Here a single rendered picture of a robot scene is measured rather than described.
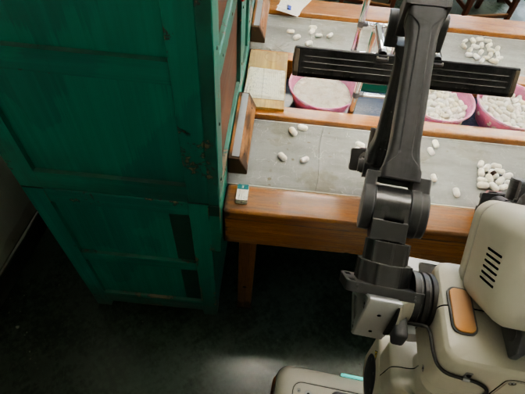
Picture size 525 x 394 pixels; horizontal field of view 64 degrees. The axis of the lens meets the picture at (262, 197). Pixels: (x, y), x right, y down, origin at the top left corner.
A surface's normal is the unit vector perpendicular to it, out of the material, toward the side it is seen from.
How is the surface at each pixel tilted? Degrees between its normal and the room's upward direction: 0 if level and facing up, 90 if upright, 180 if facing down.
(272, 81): 0
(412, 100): 29
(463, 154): 0
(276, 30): 0
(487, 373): 82
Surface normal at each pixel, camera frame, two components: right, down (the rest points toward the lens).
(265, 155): 0.06, -0.59
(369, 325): -0.17, 0.70
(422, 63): -0.12, -0.16
